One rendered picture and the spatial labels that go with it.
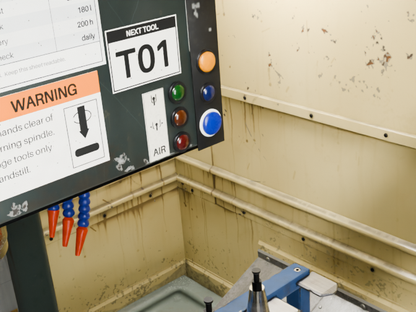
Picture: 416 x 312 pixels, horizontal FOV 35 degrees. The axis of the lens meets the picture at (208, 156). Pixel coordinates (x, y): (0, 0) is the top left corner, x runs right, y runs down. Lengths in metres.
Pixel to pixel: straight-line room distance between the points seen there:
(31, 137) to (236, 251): 1.51
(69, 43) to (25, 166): 0.14
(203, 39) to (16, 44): 0.24
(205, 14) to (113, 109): 0.16
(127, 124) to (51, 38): 0.14
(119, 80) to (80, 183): 0.12
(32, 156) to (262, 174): 1.27
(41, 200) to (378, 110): 1.00
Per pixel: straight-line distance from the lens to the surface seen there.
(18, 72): 0.68
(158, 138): 0.79
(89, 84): 0.72
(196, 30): 0.80
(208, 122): 0.82
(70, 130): 0.72
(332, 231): 1.79
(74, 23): 0.70
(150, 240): 2.26
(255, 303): 1.14
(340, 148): 1.67
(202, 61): 0.80
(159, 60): 0.77
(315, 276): 1.30
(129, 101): 0.75
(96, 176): 0.75
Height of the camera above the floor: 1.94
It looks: 23 degrees down
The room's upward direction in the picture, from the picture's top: 4 degrees counter-clockwise
